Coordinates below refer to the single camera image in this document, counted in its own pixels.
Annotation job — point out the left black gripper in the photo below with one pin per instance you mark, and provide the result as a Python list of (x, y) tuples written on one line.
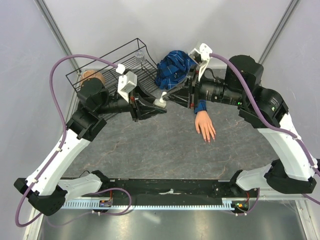
[(141, 105)]

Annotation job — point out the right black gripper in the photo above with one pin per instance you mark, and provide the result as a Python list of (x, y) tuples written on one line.
[(186, 98)]

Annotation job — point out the white nail polish bottle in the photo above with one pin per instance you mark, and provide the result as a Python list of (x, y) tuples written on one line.
[(160, 102)]

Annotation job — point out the white nail polish cap brush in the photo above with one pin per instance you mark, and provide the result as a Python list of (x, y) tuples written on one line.
[(162, 100)]

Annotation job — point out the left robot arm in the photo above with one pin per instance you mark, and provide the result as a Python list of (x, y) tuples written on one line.
[(45, 189)]

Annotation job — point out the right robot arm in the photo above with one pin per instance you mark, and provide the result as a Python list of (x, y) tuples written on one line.
[(265, 109)]

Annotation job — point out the blue plaid shirt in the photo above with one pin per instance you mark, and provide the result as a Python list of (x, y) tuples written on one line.
[(173, 69)]

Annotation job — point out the mannequin hand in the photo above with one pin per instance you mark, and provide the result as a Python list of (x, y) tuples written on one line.
[(204, 126)]

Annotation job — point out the clear glass cup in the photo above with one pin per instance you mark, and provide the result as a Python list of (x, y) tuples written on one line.
[(139, 56)]

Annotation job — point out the brown floral ceramic bowl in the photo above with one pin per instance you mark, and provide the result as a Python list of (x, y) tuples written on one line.
[(91, 74)]

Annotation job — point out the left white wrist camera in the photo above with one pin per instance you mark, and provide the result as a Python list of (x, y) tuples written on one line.
[(126, 84)]

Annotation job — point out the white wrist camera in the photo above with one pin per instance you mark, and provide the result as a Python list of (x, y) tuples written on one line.
[(126, 84), (201, 56)]

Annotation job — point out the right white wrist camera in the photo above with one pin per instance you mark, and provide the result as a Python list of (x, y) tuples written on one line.
[(201, 56)]

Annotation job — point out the black wire dish rack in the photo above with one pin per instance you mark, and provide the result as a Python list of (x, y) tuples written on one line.
[(112, 75)]

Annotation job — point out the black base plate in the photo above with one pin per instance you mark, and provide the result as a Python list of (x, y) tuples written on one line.
[(172, 191)]

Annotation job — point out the blue slotted cable duct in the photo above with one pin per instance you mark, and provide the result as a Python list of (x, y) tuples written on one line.
[(95, 204)]

